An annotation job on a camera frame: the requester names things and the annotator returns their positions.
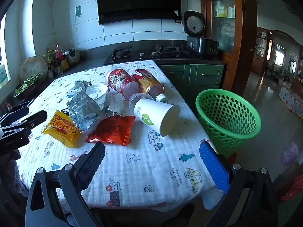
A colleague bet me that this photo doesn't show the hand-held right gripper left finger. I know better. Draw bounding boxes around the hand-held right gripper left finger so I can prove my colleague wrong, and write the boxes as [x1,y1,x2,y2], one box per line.
[25,141,106,227]

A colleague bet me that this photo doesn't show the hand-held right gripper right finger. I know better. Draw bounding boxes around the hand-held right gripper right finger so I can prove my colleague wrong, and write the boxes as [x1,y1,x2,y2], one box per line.
[199,140,281,227]

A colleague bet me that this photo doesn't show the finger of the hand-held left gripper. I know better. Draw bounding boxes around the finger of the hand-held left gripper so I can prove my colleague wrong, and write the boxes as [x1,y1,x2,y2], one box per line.
[0,110,48,135]
[0,129,31,156]

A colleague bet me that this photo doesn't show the yellow snack packet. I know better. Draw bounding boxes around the yellow snack packet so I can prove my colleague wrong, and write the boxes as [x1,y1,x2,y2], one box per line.
[42,110,80,148]

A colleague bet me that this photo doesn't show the green plastic wastebasket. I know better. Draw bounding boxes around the green plastic wastebasket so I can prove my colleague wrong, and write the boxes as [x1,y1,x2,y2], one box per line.
[195,89,262,158]

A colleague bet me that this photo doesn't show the white plastic lid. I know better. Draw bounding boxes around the white plastic lid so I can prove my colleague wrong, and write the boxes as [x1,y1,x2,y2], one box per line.
[85,84,109,104]

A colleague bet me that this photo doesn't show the white paper cup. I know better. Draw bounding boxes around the white paper cup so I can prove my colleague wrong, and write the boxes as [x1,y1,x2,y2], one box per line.
[133,98,180,137]

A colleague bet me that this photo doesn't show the clear plastic bottle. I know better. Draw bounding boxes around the clear plastic bottle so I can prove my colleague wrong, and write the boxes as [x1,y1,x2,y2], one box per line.
[129,93,154,114]

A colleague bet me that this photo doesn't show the bowl of green vegetables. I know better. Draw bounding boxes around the bowl of green vegetables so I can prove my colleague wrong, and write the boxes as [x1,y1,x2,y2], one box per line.
[14,73,42,101]

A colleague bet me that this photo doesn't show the red snack packet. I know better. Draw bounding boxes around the red snack packet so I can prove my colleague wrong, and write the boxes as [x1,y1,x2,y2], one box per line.
[85,115,136,146]

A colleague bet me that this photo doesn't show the white printed tablecloth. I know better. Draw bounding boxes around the white printed tablecloth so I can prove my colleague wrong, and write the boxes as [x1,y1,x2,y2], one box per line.
[18,60,225,212]

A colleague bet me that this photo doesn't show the large grey round gourd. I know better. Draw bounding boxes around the large grey round gourd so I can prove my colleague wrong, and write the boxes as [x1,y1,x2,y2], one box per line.
[18,56,49,84]

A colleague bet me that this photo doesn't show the crumpled silver foil wrapper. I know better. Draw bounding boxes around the crumpled silver foil wrapper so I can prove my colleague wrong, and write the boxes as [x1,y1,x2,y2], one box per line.
[66,80,101,133]

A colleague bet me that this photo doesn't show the cluster of condiment bottles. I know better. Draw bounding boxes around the cluster of condiment bottles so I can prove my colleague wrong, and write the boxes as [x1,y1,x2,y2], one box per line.
[44,44,69,79]

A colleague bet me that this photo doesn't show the window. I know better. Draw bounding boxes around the window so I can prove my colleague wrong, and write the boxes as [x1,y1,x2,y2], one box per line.
[0,14,12,88]

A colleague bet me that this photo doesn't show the metal pot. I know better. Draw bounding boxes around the metal pot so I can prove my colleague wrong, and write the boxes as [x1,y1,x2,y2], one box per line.
[66,48,81,65]

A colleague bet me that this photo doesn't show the red plastic bag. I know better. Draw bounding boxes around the red plastic bag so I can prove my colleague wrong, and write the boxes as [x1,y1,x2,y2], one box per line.
[282,175,303,201]

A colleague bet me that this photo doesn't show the red paper cup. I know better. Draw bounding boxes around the red paper cup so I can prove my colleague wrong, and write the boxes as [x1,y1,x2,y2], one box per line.
[105,66,140,100]

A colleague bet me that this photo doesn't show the green kitchen cabinets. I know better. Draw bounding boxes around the green kitchen cabinets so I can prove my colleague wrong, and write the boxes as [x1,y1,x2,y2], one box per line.
[157,64,225,93]

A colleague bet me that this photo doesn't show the orange label plastic bottle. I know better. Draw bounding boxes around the orange label plastic bottle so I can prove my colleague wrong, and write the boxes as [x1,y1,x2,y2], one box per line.
[133,69,169,103]

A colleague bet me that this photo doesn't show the dotted playpen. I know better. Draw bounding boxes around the dotted playpen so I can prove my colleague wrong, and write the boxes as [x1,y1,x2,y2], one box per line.
[279,85,303,117]

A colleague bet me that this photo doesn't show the black gas stove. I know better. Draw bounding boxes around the black gas stove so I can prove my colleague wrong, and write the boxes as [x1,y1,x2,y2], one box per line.
[103,44,191,65]

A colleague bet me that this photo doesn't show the black rice cooker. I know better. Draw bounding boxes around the black rice cooker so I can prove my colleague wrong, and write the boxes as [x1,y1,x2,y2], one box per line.
[183,11,219,58]

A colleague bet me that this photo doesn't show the wooden display cabinet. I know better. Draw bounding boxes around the wooden display cabinet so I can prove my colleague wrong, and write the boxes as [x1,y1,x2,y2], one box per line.
[251,27,270,74]

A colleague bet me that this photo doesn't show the wooden glass door cabinet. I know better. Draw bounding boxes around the wooden glass door cabinet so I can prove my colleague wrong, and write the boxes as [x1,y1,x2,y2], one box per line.
[200,0,257,97]

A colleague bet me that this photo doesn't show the black range hood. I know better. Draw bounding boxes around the black range hood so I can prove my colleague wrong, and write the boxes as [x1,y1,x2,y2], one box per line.
[91,0,191,25]

